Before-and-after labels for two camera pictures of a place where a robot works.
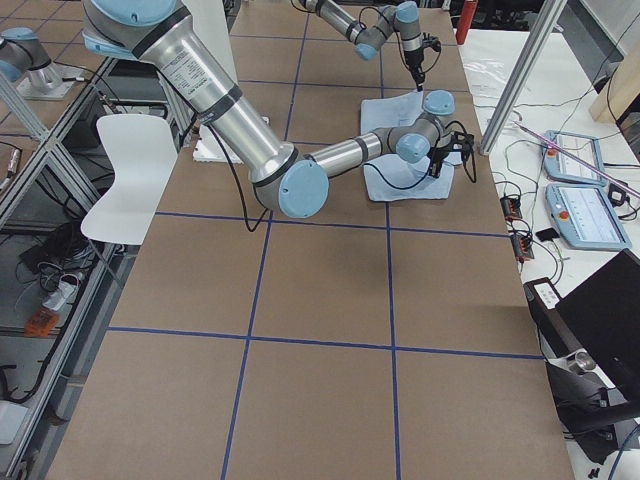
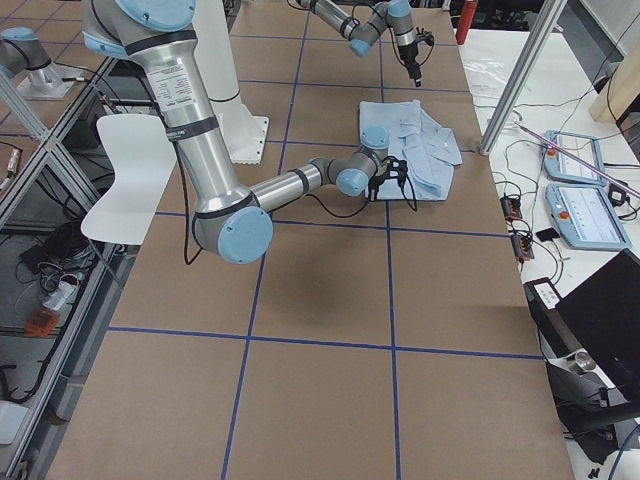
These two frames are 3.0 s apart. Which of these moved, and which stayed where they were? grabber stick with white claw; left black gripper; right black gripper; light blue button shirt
Moved: right black gripper
Stayed: grabber stick with white claw; light blue button shirt; left black gripper
